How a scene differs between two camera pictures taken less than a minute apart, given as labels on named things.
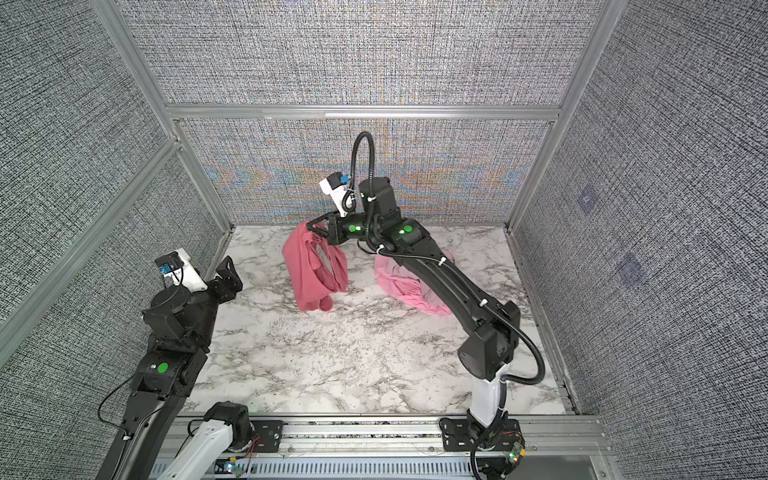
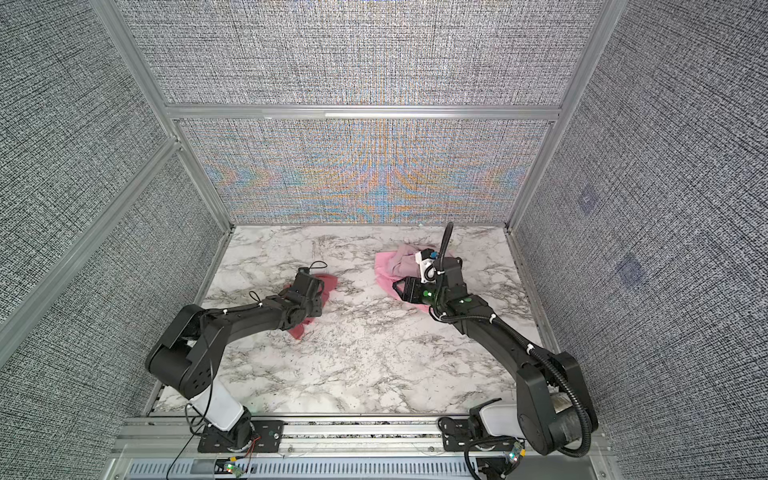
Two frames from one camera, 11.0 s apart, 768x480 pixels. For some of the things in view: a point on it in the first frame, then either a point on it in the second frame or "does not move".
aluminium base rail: x=367 y=447 does not move
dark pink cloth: x=318 y=268 -> x=329 y=283
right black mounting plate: x=454 y=435 does not move
